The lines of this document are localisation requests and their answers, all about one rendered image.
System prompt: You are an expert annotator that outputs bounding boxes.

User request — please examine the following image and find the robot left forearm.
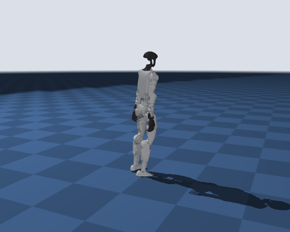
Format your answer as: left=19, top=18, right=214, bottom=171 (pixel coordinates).
left=135, top=91, right=141, bottom=108

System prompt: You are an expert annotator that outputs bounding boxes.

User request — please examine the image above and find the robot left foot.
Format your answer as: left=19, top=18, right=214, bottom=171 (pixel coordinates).
left=130, top=164, right=142, bottom=171

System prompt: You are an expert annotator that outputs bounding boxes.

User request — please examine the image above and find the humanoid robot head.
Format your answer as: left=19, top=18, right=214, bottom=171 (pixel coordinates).
left=143, top=51, right=158, bottom=71

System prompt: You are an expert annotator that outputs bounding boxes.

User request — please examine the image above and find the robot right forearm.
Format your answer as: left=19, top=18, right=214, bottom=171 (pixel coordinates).
left=148, top=94, right=157, bottom=117

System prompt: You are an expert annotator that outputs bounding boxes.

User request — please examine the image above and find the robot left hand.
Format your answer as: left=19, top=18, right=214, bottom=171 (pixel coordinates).
left=132, top=104, right=138, bottom=122

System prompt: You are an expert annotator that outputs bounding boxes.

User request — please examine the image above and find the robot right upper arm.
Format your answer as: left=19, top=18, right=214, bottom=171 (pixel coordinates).
left=148, top=72, right=159, bottom=98

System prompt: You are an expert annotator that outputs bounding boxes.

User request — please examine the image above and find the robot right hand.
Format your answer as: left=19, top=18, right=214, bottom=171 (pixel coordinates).
left=146, top=113, right=155, bottom=132

